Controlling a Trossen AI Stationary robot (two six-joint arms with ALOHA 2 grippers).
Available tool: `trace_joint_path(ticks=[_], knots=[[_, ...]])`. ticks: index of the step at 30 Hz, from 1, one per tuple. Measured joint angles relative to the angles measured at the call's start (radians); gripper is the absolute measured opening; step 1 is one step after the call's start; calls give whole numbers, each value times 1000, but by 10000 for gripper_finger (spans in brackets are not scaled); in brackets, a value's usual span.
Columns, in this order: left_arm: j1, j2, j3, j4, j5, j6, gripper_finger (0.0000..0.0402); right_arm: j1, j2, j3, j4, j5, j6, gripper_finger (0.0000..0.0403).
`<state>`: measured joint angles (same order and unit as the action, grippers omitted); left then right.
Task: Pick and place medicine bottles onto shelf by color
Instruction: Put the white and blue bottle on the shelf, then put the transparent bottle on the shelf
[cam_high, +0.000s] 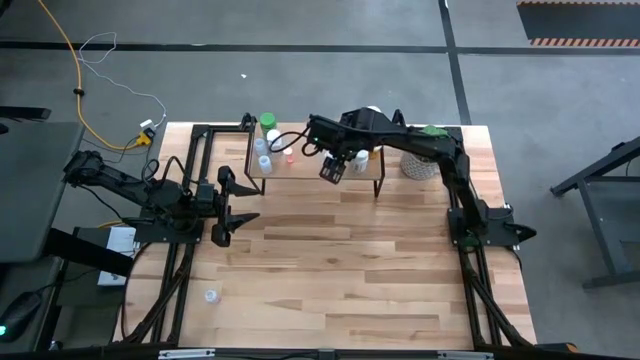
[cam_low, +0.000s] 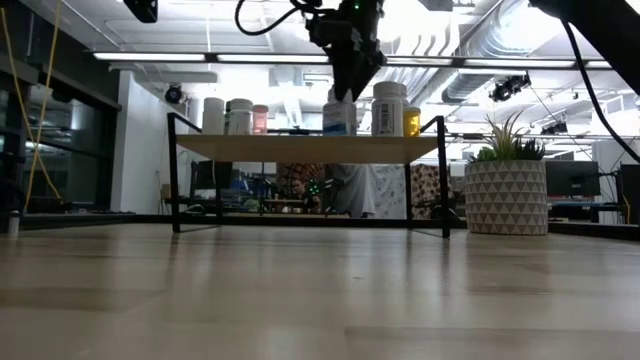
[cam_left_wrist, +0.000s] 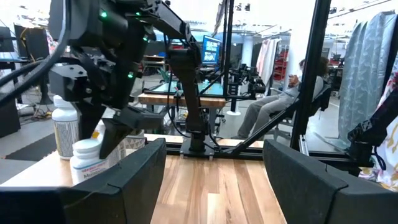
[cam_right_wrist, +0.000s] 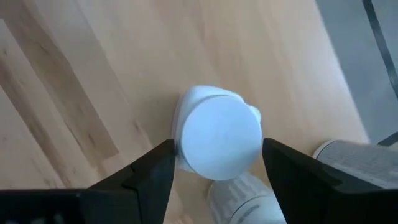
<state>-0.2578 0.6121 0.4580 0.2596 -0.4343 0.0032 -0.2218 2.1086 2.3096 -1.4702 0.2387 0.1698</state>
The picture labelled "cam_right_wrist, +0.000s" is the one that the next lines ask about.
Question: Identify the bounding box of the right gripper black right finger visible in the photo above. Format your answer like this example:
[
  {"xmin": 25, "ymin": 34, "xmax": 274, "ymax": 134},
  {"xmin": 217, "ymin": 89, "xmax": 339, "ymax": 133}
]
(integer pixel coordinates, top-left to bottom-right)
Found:
[{"xmin": 262, "ymin": 138, "xmax": 358, "ymax": 224}]

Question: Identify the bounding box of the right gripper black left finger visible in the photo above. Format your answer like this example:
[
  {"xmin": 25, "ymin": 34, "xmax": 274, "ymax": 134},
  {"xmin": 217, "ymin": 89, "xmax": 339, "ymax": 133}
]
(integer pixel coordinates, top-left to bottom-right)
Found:
[{"xmin": 79, "ymin": 139, "xmax": 177, "ymax": 224}]

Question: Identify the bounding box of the wooden shelf with black frame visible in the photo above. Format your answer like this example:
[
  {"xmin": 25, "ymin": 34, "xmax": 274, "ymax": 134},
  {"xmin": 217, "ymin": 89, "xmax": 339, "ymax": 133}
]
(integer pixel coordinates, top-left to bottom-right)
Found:
[{"xmin": 0, "ymin": 0, "xmax": 371, "ymax": 224}]

